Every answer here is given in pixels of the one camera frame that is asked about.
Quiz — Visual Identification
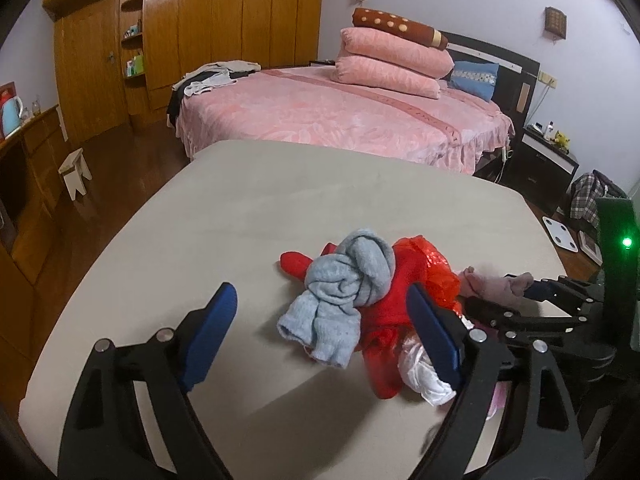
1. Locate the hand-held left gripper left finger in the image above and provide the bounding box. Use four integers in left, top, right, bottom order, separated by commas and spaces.
57, 281, 238, 480

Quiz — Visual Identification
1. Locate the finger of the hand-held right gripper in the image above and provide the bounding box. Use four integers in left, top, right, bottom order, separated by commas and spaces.
462, 297, 587, 342
505, 274, 606, 307

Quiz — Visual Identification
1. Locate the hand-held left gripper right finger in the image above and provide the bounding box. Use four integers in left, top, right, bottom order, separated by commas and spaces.
406, 282, 586, 480

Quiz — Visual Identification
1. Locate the white plastic bag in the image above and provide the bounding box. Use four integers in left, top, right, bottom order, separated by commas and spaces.
397, 337, 458, 407

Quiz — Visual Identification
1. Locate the pink sock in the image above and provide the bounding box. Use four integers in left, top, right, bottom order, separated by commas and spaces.
457, 266, 535, 311

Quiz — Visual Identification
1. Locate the red cloth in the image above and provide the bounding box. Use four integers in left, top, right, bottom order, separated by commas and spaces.
279, 237, 436, 401

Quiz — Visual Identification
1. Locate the red plastic bag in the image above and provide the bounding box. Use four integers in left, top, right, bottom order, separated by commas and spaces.
395, 235, 462, 313

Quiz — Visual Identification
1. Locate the grey sock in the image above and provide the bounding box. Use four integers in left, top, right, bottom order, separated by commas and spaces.
277, 228, 396, 368

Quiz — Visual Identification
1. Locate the brown and white scale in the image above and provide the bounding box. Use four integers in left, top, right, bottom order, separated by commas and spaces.
577, 230, 603, 265

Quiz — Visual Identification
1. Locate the white bathroom scale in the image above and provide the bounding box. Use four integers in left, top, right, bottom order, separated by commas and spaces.
542, 216, 580, 253

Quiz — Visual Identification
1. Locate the plaid garment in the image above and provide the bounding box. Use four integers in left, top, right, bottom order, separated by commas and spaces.
569, 175, 626, 228

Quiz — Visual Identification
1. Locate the dark purple hoodie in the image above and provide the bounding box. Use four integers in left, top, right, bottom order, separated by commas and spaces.
592, 170, 623, 193

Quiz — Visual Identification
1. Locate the dark nightstand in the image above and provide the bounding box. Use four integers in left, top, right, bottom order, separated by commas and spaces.
502, 125, 581, 216

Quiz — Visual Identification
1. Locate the small white stool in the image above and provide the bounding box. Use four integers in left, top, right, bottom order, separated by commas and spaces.
58, 148, 93, 201

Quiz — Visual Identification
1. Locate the blue pillow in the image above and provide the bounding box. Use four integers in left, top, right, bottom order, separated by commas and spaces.
448, 61, 500, 103

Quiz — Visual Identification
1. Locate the bed with pink bedspread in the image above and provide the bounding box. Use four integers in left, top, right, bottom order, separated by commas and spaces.
172, 30, 542, 183

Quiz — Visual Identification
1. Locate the wooden desk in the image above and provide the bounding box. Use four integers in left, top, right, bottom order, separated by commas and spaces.
0, 105, 68, 286

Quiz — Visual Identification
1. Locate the pile of clothes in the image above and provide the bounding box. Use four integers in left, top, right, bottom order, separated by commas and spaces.
166, 60, 262, 126

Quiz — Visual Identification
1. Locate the folded pink blanket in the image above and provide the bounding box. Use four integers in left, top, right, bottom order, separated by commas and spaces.
334, 55, 442, 100
340, 27, 455, 80

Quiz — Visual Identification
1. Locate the light blue kettle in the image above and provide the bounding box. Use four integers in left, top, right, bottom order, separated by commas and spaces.
0, 91, 24, 136

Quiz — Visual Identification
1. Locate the brown dotted pillow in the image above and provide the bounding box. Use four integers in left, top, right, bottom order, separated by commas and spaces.
351, 7, 449, 51

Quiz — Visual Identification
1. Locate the wooden wardrobe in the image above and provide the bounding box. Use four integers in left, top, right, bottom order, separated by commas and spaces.
42, 0, 326, 143

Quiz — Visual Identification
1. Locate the large brown wall lamp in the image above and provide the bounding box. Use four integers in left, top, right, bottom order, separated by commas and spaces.
544, 6, 568, 40

